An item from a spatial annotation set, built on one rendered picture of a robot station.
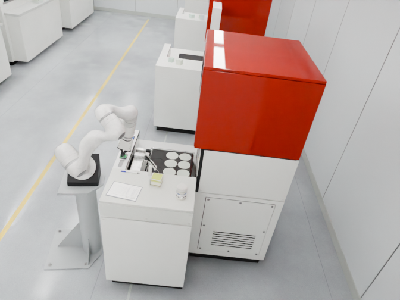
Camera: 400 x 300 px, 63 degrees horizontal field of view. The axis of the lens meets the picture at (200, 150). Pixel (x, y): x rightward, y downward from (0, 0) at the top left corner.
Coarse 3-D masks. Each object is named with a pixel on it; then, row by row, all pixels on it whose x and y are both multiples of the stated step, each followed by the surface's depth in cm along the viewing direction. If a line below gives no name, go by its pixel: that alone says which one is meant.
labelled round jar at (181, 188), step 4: (180, 184) 219; (184, 184) 220; (180, 188) 216; (184, 188) 217; (176, 192) 219; (180, 192) 216; (184, 192) 217; (176, 196) 221; (180, 196) 218; (184, 196) 219
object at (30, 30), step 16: (0, 0) 522; (16, 0) 566; (32, 0) 601; (48, 0) 630; (0, 16) 533; (16, 16) 537; (32, 16) 583; (48, 16) 642; (16, 32) 555; (32, 32) 589; (48, 32) 650; (16, 48) 571; (32, 48) 596
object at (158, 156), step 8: (152, 152) 271; (160, 152) 273; (176, 152) 275; (184, 152) 276; (152, 160) 263; (160, 160) 264; (176, 160) 266; (192, 160) 269; (152, 168) 254; (160, 168) 256; (176, 168) 258
